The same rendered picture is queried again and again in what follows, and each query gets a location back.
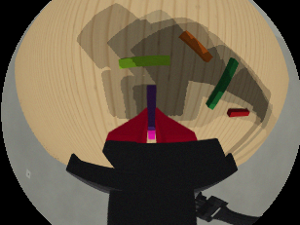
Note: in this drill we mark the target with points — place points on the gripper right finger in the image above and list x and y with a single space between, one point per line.
169 130

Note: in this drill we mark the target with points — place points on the lime green rod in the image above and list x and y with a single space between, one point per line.
137 61

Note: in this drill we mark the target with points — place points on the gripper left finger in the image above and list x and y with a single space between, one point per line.
135 129

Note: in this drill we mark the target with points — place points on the orange rod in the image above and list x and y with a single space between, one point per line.
196 46

